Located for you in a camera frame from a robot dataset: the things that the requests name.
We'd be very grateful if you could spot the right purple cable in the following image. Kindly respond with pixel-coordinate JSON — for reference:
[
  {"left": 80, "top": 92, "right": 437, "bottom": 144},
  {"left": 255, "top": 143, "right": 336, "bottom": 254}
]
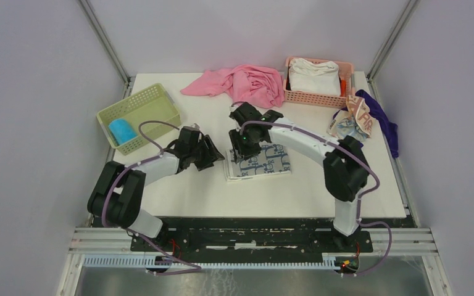
[{"left": 229, "top": 101, "right": 393, "bottom": 279}]

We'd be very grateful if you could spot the blue towel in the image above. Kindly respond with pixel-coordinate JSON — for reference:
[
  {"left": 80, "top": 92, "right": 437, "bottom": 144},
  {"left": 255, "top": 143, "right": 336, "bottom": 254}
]
[{"left": 108, "top": 118, "right": 137, "bottom": 146}]

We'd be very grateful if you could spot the white folded towel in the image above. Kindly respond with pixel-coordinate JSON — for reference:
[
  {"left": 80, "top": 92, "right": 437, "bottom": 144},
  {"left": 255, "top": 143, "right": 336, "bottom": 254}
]
[{"left": 288, "top": 58, "right": 341, "bottom": 96}]

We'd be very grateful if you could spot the white cable duct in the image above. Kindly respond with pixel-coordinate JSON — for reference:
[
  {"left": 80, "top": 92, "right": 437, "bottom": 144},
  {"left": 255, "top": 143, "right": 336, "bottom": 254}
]
[{"left": 83, "top": 255, "right": 339, "bottom": 271}]

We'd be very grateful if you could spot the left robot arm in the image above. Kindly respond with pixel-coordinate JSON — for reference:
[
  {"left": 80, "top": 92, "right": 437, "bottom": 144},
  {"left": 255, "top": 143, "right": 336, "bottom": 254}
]
[{"left": 87, "top": 126, "right": 225, "bottom": 251}]

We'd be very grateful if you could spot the purple cable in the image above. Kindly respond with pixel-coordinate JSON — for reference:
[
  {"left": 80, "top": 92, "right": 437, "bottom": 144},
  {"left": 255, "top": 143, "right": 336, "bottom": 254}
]
[
  {"left": 101, "top": 120, "right": 202, "bottom": 276},
  {"left": 229, "top": 101, "right": 393, "bottom": 279}
]

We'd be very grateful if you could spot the pink plastic basket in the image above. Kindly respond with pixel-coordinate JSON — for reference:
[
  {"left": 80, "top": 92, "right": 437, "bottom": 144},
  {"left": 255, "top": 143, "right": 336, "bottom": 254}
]
[{"left": 283, "top": 57, "right": 355, "bottom": 109}]

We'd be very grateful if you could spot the pink towel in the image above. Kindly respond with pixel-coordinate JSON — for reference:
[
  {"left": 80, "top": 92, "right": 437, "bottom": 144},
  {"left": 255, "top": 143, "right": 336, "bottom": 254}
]
[{"left": 181, "top": 64, "right": 285, "bottom": 109}]

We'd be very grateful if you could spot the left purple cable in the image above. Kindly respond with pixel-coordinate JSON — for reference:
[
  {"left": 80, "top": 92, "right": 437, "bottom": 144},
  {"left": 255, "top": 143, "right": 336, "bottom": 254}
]
[{"left": 101, "top": 120, "right": 202, "bottom": 276}]

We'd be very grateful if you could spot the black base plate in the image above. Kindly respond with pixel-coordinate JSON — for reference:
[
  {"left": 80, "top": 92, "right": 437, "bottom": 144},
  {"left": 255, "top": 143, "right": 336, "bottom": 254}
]
[{"left": 91, "top": 216, "right": 418, "bottom": 265}]

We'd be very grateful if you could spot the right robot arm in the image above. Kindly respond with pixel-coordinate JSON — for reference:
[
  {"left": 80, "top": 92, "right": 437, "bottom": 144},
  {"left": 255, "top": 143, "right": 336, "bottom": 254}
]
[{"left": 229, "top": 102, "right": 373, "bottom": 252}]

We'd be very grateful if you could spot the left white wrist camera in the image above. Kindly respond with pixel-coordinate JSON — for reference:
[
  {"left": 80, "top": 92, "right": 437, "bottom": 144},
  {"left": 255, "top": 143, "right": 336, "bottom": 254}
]
[{"left": 191, "top": 123, "right": 201, "bottom": 131}]

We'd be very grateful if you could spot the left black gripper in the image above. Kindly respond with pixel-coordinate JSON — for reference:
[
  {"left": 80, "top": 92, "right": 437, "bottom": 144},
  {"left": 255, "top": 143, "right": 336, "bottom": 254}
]
[{"left": 189, "top": 134, "right": 224, "bottom": 171}]

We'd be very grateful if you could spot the green plastic basket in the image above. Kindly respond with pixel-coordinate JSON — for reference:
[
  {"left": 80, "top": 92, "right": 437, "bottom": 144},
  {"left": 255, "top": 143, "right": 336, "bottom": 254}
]
[{"left": 96, "top": 83, "right": 182, "bottom": 155}]

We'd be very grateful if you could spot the beige rabbit print towel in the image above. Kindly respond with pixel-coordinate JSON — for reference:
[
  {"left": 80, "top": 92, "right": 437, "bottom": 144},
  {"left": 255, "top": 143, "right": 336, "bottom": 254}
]
[{"left": 327, "top": 96, "right": 375, "bottom": 142}]

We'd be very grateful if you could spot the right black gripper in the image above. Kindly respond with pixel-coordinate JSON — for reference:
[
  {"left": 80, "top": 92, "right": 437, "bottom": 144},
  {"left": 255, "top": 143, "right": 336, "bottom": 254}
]
[{"left": 229, "top": 126, "right": 262, "bottom": 162}]

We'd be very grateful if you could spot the purple cloth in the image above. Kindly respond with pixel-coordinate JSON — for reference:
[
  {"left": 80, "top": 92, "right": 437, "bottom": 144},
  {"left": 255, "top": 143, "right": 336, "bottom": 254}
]
[{"left": 332, "top": 89, "right": 399, "bottom": 158}]

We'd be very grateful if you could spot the orange item in basket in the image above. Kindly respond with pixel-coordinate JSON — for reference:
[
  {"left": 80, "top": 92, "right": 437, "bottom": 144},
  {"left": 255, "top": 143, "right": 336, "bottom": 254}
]
[{"left": 340, "top": 79, "right": 347, "bottom": 97}]

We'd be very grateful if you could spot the blue white patterned cloth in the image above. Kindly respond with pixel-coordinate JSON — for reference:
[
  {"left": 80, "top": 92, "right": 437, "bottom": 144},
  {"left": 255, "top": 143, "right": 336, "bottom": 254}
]
[{"left": 223, "top": 144, "right": 292, "bottom": 182}]

